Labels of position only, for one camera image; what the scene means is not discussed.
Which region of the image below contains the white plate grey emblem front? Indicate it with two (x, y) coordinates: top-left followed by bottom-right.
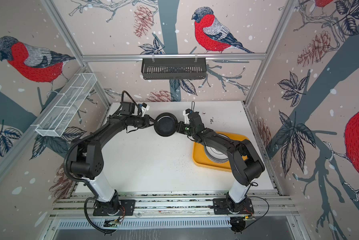
(204, 146), (228, 164)

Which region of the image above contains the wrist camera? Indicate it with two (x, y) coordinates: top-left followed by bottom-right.
(139, 103), (150, 116)
(183, 109), (193, 125)

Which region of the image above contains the white mesh wall shelf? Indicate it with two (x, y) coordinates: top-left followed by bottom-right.
(35, 73), (97, 137)

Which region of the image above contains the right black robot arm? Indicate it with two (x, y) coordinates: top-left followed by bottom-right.
(177, 109), (265, 214)

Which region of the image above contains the yellow plastic bin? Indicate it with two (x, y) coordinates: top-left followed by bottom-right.
(192, 131), (250, 172)

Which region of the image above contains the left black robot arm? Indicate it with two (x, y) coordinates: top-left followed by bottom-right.
(63, 91), (154, 216)

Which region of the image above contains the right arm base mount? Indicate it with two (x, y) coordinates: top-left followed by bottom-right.
(210, 197), (254, 215)

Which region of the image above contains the small black plate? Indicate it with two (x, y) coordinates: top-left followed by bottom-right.
(154, 113), (178, 137)

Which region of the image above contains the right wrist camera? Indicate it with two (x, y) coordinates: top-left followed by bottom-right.
(183, 109), (193, 125)

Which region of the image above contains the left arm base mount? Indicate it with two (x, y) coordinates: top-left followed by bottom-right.
(93, 200), (136, 217)

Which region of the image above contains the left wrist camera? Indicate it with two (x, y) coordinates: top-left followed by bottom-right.
(139, 103), (150, 116)

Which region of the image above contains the black wire wall basket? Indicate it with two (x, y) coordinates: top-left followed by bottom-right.
(141, 58), (207, 80)

